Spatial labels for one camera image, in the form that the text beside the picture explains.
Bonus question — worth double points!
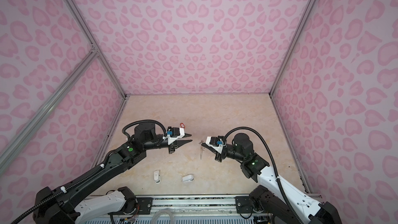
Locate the white stapler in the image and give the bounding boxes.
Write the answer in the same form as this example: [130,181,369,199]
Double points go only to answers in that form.
[182,174,194,183]
[153,170,161,184]

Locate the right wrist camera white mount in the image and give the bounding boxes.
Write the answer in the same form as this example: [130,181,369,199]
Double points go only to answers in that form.
[205,136,225,149]

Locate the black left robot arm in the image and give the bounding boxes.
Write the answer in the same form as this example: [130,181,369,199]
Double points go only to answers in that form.
[13,119,192,224]

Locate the aluminium corner frame post right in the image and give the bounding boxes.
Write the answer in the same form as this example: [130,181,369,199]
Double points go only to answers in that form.
[269,0,319,98]

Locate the white stapler left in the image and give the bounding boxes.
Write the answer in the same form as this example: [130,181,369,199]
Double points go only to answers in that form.
[153,170,161,184]

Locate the white stapler right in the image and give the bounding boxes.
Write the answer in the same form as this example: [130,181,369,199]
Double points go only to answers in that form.
[182,174,194,183]

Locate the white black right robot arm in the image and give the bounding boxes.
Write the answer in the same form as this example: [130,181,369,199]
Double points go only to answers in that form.
[202,133,342,224]

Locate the aluminium frame post left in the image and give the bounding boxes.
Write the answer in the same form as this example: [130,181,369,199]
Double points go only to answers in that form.
[63,0,127,100]

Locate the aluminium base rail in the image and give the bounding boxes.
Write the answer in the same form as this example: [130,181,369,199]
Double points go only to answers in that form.
[93,194,324,224]

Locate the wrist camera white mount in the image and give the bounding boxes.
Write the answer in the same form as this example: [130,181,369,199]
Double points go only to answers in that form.
[205,136,225,149]
[163,127,186,145]

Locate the aluminium diagonal frame bar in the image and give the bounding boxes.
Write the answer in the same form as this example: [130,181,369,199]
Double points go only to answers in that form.
[1,48,98,175]

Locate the black corrugated cable right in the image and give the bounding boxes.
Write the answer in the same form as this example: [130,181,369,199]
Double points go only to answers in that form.
[223,127,305,224]

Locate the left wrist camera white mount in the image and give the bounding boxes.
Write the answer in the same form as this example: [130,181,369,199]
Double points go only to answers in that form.
[163,127,186,145]

